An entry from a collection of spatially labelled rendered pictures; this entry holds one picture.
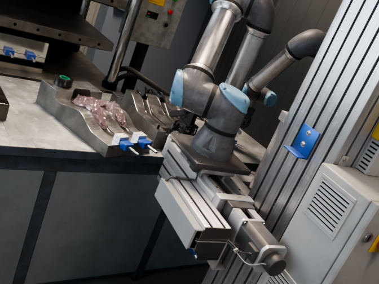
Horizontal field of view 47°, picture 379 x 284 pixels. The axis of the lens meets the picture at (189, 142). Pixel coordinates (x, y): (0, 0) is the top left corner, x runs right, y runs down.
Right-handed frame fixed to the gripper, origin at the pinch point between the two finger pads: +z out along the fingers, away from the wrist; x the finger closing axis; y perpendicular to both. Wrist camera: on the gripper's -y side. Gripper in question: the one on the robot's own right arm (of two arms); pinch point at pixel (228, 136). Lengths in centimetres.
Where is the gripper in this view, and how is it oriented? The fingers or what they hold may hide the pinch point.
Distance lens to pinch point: 237.1
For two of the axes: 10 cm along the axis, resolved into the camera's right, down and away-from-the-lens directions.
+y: 8.4, 4.6, -2.8
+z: -3.6, 8.7, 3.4
